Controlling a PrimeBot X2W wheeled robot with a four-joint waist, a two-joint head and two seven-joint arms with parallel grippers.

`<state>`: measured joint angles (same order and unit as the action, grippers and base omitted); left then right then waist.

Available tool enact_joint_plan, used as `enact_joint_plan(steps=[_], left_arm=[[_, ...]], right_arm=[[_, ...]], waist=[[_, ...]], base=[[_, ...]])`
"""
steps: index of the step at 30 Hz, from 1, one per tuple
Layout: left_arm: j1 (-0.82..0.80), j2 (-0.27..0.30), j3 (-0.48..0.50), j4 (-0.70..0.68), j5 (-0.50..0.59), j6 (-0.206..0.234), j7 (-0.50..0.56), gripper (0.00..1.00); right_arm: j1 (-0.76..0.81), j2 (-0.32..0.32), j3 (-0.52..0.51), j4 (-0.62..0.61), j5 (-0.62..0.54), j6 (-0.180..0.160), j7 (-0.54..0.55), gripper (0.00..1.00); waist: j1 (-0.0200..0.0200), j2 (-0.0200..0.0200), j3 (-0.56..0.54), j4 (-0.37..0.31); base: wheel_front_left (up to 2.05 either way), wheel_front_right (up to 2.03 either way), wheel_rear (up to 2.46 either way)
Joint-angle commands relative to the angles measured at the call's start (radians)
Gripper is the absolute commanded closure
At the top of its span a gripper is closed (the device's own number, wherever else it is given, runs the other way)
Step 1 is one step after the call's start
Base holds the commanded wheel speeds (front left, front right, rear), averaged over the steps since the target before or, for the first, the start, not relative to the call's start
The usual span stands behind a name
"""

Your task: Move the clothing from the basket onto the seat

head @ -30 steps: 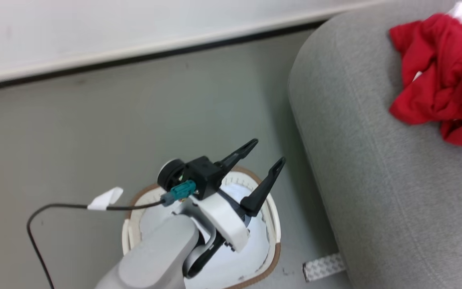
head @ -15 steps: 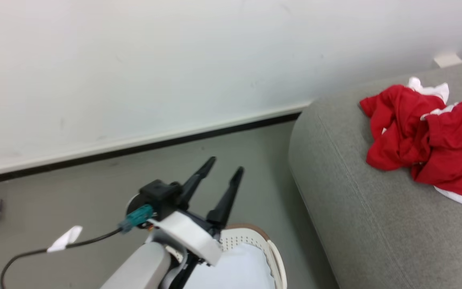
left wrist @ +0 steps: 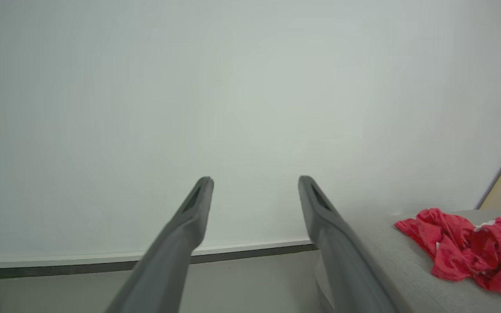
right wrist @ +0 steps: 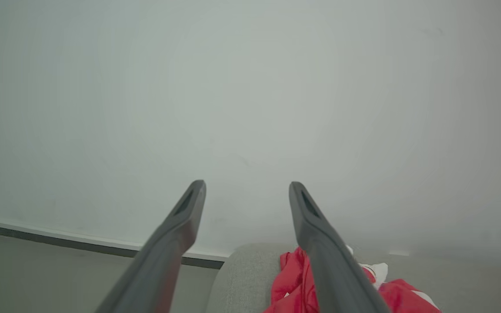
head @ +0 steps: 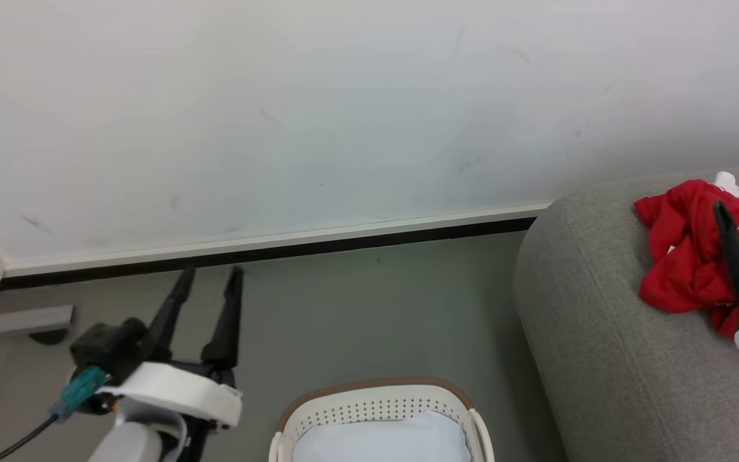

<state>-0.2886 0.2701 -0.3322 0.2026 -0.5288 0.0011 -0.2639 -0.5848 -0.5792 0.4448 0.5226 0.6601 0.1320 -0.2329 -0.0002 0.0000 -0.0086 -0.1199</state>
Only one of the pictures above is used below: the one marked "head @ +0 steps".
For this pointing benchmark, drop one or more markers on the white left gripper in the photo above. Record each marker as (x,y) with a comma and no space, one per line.
(177,388)

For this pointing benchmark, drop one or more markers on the red and white garment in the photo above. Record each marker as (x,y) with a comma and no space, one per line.
(680,250)

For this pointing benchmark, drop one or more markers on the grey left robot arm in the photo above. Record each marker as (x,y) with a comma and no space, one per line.
(129,443)

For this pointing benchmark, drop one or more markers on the white laundry basket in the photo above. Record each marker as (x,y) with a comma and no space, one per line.
(376,401)

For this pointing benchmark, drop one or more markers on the white and black baseboard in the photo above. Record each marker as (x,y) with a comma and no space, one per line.
(280,244)

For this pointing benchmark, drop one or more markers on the black round door stop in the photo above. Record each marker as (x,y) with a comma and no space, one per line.
(49,336)

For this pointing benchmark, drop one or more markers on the grey fabric sofa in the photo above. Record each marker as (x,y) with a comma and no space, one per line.
(620,359)

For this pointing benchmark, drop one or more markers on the pale white cloth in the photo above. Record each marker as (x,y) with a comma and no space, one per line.
(382,443)

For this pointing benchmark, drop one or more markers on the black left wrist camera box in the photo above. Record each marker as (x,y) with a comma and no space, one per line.
(108,350)

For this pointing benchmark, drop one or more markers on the grey metal floor bracket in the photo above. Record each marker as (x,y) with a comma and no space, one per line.
(26,319)

